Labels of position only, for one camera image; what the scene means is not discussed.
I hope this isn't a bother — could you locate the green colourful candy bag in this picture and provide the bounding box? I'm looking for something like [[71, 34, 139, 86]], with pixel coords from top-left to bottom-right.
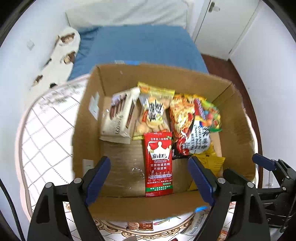
[[194, 97, 222, 133]]

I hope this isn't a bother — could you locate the blue bed sheet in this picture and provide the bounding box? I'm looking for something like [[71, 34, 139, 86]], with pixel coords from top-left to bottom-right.
[[69, 25, 208, 80]]

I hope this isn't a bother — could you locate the black cable at left edge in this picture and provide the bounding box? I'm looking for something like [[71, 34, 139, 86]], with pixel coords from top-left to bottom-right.
[[0, 178, 26, 241]]

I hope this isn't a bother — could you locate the white bear print pillow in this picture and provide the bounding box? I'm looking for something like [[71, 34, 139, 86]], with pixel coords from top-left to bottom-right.
[[31, 27, 81, 92]]

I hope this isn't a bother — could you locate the white wardrobe door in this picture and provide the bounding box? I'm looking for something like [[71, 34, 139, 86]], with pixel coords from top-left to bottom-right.
[[193, 0, 259, 60]]

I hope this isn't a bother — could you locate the red tall spicy snack packet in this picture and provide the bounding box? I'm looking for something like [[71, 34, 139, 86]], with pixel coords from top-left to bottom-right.
[[144, 131, 173, 197]]

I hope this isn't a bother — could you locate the yellow clear cookie bag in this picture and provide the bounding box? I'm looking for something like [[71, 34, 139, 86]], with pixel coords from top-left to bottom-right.
[[132, 82, 175, 140]]

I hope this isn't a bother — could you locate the orange noodle snack bag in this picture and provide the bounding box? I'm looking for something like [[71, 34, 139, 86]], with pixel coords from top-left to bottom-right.
[[169, 94, 211, 159]]

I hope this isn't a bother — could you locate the white quilt embroidered flower frame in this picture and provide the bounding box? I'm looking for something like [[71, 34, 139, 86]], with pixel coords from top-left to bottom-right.
[[16, 74, 258, 240]]

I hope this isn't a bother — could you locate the white chocolate wafer packet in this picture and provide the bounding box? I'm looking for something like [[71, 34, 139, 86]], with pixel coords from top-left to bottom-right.
[[100, 87, 140, 144]]

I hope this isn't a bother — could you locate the cardboard box blue printed outside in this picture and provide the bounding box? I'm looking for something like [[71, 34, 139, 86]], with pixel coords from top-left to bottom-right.
[[72, 64, 255, 221]]

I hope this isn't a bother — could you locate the white grey pillow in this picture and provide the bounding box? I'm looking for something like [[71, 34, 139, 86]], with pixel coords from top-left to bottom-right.
[[66, 1, 189, 30]]

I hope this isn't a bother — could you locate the yellow snack packet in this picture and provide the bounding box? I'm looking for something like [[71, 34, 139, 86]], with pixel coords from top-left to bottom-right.
[[193, 143, 225, 178]]

